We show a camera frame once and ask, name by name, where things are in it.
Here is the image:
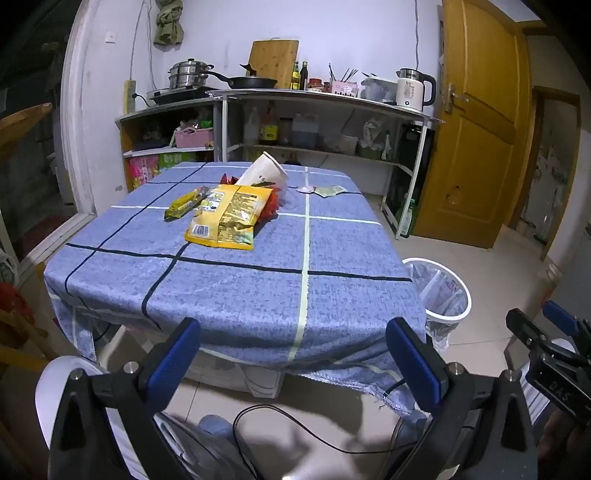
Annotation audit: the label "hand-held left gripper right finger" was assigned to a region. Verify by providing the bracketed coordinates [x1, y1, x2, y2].
[385, 318, 541, 480]

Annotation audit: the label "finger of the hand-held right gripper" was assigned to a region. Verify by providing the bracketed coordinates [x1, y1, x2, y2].
[505, 308, 557, 354]
[542, 300, 591, 344]

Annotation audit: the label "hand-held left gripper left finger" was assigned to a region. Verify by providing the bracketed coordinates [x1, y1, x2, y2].
[48, 318, 201, 480]

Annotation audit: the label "white trash bin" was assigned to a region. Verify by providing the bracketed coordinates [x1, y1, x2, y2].
[401, 257, 472, 352]

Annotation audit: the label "large yellow snack bag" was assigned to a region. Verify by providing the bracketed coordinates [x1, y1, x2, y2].
[185, 184, 274, 251]

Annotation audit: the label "yellow-green snack packet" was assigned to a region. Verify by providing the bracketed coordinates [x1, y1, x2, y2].
[165, 186, 209, 222]

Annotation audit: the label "white paper cup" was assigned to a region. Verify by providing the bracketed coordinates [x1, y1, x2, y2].
[235, 151, 290, 204]

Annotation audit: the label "person's right hand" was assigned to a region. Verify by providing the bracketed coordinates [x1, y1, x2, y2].
[540, 407, 591, 464]

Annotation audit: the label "white table base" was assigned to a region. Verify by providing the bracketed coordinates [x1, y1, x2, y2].
[95, 323, 283, 400]

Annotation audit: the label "person's leg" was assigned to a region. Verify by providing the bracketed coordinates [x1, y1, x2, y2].
[159, 413, 259, 480]

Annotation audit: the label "blue checked tablecloth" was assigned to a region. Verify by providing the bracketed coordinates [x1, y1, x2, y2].
[44, 161, 428, 418]

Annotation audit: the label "green glass bottle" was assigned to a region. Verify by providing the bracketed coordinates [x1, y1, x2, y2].
[399, 198, 417, 239]

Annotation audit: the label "wooden chair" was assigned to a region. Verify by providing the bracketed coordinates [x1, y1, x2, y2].
[0, 305, 63, 376]

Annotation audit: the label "pink snack box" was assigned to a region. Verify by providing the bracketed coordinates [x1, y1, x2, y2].
[129, 155, 160, 191]

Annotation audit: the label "yellow wooden door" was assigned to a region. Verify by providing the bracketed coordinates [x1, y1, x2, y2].
[410, 0, 533, 251]

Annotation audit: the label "green snack box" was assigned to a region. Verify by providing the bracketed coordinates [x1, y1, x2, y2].
[158, 152, 204, 174]

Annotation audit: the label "pink plastic basket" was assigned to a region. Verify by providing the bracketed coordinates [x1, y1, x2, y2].
[173, 128, 214, 149]

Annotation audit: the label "crumpled plastic bags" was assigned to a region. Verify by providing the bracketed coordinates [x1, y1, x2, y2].
[362, 117, 394, 160]

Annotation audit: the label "white plastic jug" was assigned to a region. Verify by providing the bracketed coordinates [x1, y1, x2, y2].
[243, 107, 260, 145]

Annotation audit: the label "soy sauce bottle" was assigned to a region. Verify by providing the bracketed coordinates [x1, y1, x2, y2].
[259, 104, 280, 146]

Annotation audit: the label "wooden shelf cabinet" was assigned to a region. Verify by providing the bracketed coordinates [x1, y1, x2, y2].
[115, 99, 223, 193]

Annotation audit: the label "blue plastic jug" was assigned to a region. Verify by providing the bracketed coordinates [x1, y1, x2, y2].
[292, 113, 322, 149]

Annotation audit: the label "white electric kettle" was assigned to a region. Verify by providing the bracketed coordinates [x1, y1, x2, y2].
[394, 68, 437, 112]

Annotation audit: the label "black induction cooker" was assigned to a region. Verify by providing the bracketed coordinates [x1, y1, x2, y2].
[147, 87, 221, 106]

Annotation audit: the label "clear plastic container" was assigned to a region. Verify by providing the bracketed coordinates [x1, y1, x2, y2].
[360, 76, 398, 103]

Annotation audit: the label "white metal shelf unit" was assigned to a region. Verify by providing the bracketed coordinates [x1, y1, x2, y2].
[205, 88, 446, 241]

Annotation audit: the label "pink utensil holder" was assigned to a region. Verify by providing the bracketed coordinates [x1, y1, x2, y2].
[328, 64, 360, 98]

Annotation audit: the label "steel steamer pot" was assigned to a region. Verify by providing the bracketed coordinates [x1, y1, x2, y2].
[167, 58, 216, 90]

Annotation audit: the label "black frying pan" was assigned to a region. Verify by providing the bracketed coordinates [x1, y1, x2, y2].
[203, 70, 279, 91]

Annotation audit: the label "bamboo cutting board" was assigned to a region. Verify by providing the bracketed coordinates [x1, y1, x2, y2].
[249, 39, 300, 89]

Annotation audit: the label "green hanging cloth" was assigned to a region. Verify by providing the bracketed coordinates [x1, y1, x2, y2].
[154, 0, 185, 46]

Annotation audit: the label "black floor cable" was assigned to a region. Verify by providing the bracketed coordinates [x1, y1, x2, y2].
[232, 377, 419, 462]

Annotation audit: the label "brown door frame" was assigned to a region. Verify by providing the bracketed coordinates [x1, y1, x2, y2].
[507, 85, 583, 263]

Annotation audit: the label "metal door handle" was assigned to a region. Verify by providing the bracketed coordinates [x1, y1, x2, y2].
[442, 83, 470, 114]

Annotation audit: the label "grey kettle cable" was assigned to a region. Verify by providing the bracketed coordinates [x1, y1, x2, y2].
[412, 0, 422, 70]

